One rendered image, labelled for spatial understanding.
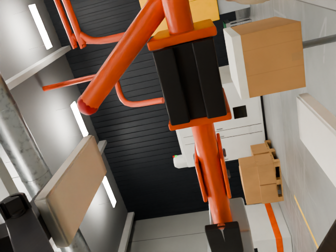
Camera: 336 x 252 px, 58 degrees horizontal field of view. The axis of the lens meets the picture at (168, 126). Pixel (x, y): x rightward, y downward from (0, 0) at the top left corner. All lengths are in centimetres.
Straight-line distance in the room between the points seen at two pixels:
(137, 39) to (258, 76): 173
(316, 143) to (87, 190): 13
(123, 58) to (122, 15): 1079
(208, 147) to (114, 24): 1093
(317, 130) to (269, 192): 782
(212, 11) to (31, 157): 506
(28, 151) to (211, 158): 614
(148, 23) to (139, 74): 1119
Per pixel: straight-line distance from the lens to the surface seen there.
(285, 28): 198
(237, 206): 40
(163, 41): 26
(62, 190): 16
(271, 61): 199
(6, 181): 307
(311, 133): 18
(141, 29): 29
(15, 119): 621
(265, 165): 747
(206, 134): 30
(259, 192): 797
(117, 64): 30
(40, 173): 660
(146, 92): 1167
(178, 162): 927
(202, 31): 26
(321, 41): 235
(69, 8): 841
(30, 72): 915
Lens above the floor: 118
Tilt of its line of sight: 10 degrees up
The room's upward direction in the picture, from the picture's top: 101 degrees counter-clockwise
